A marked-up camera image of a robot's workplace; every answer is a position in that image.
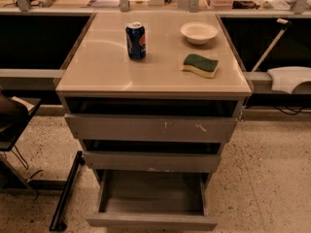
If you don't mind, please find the blue Pepsi soda can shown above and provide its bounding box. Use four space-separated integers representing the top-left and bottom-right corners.
125 22 146 60

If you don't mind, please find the dark chair at left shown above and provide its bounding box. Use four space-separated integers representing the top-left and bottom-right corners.
0 94 41 194

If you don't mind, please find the grey drawer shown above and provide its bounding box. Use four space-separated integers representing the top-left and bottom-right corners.
84 150 221 173
65 114 237 143
86 170 217 231

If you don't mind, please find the green and yellow sponge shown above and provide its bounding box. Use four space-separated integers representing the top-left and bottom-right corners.
182 53 219 79

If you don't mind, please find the grey drawer cabinet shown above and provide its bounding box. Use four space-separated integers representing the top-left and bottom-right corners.
54 11 254 180

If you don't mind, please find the white ceramic bowl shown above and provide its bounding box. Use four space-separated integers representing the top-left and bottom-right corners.
180 22 218 46

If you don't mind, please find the grey middle drawer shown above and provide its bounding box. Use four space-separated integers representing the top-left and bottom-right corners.
84 150 221 173

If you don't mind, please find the grey bottom drawer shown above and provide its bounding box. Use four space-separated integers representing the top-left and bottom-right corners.
86 170 217 231

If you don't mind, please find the grey top drawer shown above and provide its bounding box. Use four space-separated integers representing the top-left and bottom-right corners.
65 114 237 143

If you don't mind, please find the black cart base bar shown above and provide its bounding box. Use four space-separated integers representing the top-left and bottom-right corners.
49 150 85 232

